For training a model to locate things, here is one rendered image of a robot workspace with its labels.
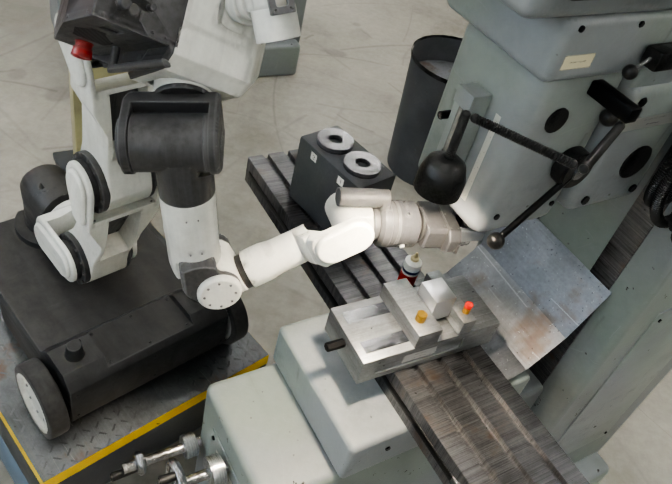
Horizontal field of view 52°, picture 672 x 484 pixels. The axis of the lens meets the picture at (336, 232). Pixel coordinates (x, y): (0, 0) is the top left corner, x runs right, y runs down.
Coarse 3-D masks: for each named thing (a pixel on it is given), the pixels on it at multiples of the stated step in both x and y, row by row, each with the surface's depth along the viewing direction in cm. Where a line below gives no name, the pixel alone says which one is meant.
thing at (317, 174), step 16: (336, 128) 171; (304, 144) 165; (320, 144) 163; (336, 144) 164; (352, 144) 165; (304, 160) 167; (320, 160) 162; (336, 160) 161; (352, 160) 160; (368, 160) 161; (304, 176) 170; (320, 176) 165; (336, 176) 160; (352, 176) 158; (368, 176) 158; (384, 176) 160; (304, 192) 172; (320, 192) 167; (304, 208) 174; (320, 208) 169; (320, 224) 171
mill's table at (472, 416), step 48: (288, 192) 179; (336, 288) 157; (384, 384) 147; (432, 384) 143; (480, 384) 145; (432, 432) 135; (480, 432) 136; (528, 432) 139; (480, 480) 129; (528, 480) 132; (576, 480) 133
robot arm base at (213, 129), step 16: (128, 96) 103; (144, 96) 103; (160, 96) 104; (176, 96) 104; (192, 96) 104; (208, 96) 104; (128, 112) 101; (160, 112) 105; (176, 112) 105; (192, 112) 105; (208, 112) 102; (208, 128) 101; (224, 128) 111; (208, 144) 100; (224, 144) 111; (128, 160) 101; (208, 160) 102
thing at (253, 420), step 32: (224, 384) 156; (256, 384) 158; (224, 416) 150; (256, 416) 152; (288, 416) 153; (224, 448) 152; (256, 448) 146; (288, 448) 147; (320, 448) 149; (416, 448) 157; (256, 480) 141; (288, 480) 142; (320, 480) 144; (352, 480) 151; (384, 480) 161; (416, 480) 174
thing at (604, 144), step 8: (616, 128) 98; (608, 136) 96; (616, 136) 97; (600, 144) 94; (608, 144) 95; (592, 152) 92; (600, 152) 93; (584, 160) 91; (592, 160) 90; (584, 168) 89
